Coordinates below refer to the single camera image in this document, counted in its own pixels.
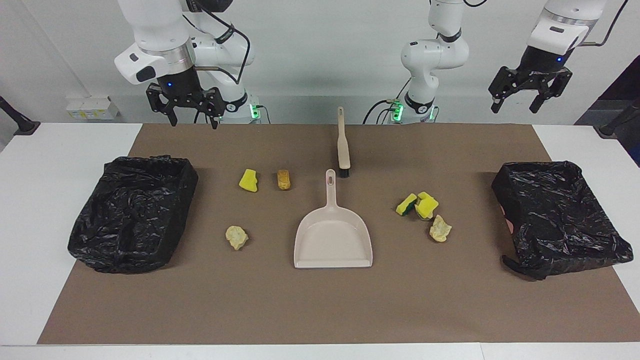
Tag green and yellow sponge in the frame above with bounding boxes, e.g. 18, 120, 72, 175
395, 193, 418, 217

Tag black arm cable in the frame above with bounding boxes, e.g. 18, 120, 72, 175
181, 0, 251, 86
462, 0, 630, 48

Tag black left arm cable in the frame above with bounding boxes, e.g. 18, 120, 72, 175
462, 0, 630, 48

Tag beige hand brush black bristles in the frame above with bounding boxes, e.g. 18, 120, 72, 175
336, 106, 352, 179

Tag brown paper table mat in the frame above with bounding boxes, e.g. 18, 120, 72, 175
37, 123, 640, 346

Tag beige plastic dustpan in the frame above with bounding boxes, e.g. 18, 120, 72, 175
293, 169, 374, 269

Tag bin lined with black bag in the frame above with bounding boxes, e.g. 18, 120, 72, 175
67, 155, 199, 275
491, 160, 634, 281

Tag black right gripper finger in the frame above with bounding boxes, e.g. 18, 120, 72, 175
200, 87, 224, 130
146, 84, 179, 127

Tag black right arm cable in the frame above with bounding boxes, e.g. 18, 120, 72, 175
181, 0, 251, 86

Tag yellow sponge with green edge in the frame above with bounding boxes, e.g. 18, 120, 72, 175
414, 191, 440, 220

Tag black stand leg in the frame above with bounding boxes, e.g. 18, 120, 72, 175
594, 96, 640, 140
0, 95, 41, 137

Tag plain yellow sponge piece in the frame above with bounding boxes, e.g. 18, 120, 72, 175
238, 169, 259, 193

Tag pale yellow paper ball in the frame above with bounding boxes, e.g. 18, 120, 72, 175
225, 225, 249, 251
429, 214, 453, 243

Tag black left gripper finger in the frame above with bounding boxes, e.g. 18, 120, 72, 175
529, 69, 574, 114
488, 66, 522, 114

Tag white cardboard box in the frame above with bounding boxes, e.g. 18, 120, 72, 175
65, 96, 121, 121

